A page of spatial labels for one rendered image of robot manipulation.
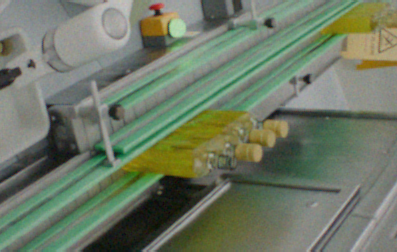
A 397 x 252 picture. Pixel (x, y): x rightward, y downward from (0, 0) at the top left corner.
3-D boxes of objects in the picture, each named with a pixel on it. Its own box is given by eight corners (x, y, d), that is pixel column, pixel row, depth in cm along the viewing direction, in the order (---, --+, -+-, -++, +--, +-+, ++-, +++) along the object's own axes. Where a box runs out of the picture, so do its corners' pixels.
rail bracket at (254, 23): (226, 31, 171) (271, 30, 163) (220, 4, 168) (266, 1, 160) (234, 27, 174) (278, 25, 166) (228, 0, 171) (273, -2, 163)
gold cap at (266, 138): (249, 149, 135) (268, 150, 133) (247, 132, 134) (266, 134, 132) (258, 142, 138) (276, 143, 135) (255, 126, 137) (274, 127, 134)
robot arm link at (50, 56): (60, 77, 98) (49, 82, 100) (97, 57, 105) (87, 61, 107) (39, 33, 97) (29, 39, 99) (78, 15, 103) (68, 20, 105)
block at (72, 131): (55, 153, 133) (79, 156, 129) (43, 110, 129) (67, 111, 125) (67, 146, 135) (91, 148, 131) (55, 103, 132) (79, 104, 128)
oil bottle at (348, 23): (320, 34, 217) (399, 34, 201) (317, 18, 215) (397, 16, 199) (326, 30, 221) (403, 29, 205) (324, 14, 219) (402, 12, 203)
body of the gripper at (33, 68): (53, 81, 100) (15, 97, 107) (96, 57, 107) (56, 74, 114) (33, 37, 98) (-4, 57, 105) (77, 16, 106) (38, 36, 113)
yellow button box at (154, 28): (143, 47, 163) (167, 46, 159) (137, 18, 161) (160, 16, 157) (159, 38, 169) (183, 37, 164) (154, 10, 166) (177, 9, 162)
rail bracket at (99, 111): (81, 164, 129) (129, 170, 122) (60, 84, 123) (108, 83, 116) (91, 158, 131) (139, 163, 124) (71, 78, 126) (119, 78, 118)
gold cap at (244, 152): (235, 163, 131) (255, 165, 129) (232, 147, 130) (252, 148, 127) (244, 156, 134) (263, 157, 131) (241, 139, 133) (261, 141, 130)
